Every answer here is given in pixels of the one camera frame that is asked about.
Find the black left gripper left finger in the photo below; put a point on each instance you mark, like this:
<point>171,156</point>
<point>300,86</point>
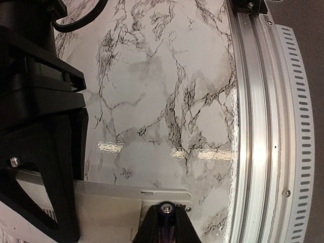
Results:
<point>148,231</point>

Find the white remote control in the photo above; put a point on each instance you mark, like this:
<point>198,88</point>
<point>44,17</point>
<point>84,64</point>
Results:
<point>104,212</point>

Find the white perforated cable duct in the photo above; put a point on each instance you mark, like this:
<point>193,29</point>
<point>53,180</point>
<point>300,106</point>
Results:
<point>304,148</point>

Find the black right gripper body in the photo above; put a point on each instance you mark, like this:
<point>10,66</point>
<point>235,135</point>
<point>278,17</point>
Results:
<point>34,81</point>

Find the aluminium front table rail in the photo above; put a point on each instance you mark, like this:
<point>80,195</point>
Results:
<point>259,140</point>

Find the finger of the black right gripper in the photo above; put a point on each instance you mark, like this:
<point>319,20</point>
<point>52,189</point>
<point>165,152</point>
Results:
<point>55,147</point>

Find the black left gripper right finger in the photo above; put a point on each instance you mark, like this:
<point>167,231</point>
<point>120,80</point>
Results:
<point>184,230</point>

